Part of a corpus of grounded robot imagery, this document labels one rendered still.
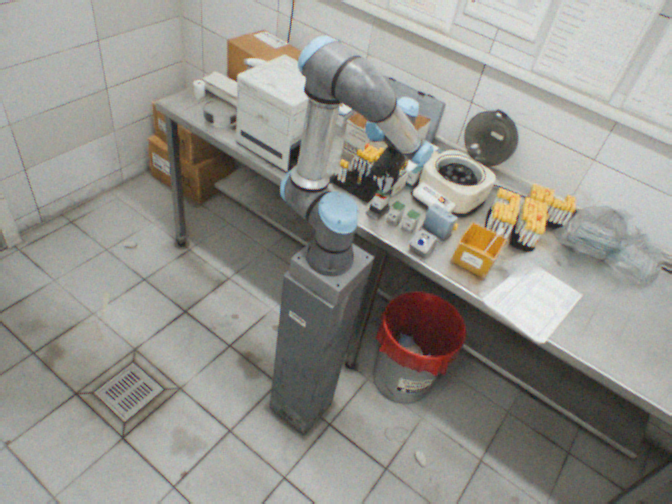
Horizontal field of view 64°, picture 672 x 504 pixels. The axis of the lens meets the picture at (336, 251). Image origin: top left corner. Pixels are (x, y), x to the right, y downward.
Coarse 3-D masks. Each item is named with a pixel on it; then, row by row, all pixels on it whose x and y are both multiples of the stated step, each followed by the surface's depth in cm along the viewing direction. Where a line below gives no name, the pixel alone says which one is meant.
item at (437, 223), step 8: (432, 208) 190; (440, 208) 191; (432, 216) 191; (440, 216) 189; (448, 216) 188; (424, 224) 196; (432, 224) 193; (440, 224) 190; (448, 224) 188; (432, 232) 195; (440, 232) 192; (448, 232) 191; (440, 240) 192
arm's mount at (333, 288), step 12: (300, 252) 169; (360, 252) 172; (300, 264) 165; (360, 264) 169; (300, 276) 168; (312, 276) 165; (324, 276) 163; (336, 276) 164; (348, 276) 165; (360, 276) 170; (312, 288) 168; (324, 288) 164; (336, 288) 161; (348, 288) 166; (336, 300) 164
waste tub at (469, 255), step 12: (468, 228) 185; (480, 228) 187; (468, 240) 193; (480, 240) 190; (492, 240) 187; (504, 240) 185; (456, 252) 183; (468, 252) 180; (480, 252) 177; (492, 252) 191; (456, 264) 186; (468, 264) 183; (480, 264) 180; (492, 264) 185; (480, 276) 183
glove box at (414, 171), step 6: (438, 150) 223; (432, 156) 216; (408, 162) 214; (408, 168) 211; (414, 168) 211; (420, 168) 212; (408, 174) 210; (414, 174) 209; (420, 174) 213; (408, 180) 212; (414, 180) 212; (408, 186) 214
